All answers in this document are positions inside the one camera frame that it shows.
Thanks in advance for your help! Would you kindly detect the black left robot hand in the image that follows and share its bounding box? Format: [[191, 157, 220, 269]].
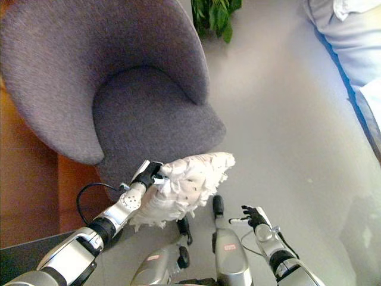
[[130, 160, 166, 189]]

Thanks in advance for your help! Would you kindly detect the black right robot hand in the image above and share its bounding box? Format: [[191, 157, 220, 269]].
[[228, 205, 272, 230]]

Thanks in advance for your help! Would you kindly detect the silver left robot leg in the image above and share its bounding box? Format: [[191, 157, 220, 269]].
[[130, 216, 194, 286]]

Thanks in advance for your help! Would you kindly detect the grey fabric armchair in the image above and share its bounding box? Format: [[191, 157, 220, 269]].
[[0, 0, 227, 202]]

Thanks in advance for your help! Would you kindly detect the green potted plant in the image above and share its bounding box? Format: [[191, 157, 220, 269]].
[[190, 0, 243, 44]]

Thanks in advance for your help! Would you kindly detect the white duvet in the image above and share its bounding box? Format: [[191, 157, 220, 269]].
[[297, 0, 381, 95]]

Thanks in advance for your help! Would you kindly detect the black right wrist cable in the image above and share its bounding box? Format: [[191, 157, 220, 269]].
[[270, 226, 300, 260]]

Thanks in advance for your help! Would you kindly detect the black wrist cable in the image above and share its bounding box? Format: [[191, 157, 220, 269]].
[[270, 226, 300, 260], [77, 182, 129, 226]]

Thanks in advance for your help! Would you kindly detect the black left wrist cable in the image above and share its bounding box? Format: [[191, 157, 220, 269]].
[[77, 182, 129, 226]]

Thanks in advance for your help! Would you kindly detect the bed with beige frame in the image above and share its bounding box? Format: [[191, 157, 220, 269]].
[[312, 26, 381, 163]]

